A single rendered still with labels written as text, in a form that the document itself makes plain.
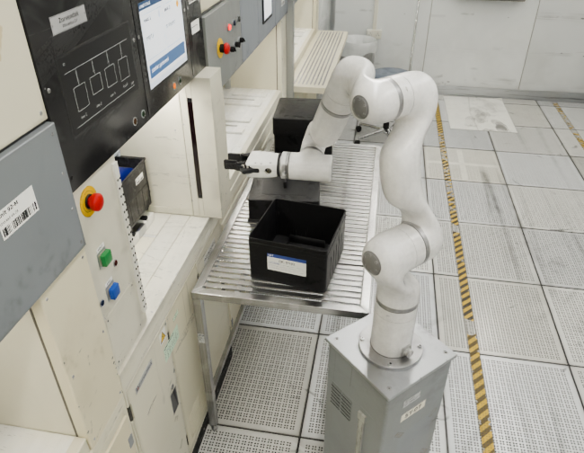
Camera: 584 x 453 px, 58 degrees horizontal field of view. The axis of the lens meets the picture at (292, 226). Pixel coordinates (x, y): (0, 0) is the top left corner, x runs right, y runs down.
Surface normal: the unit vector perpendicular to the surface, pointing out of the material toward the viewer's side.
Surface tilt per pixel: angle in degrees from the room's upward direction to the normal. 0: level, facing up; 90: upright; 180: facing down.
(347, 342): 0
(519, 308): 0
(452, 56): 90
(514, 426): 0
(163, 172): 90
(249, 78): 90
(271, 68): 90
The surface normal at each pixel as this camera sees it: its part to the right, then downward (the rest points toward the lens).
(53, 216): 0.98, 0.10
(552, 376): 0.00, -0.83
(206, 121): -0.17, 0.55
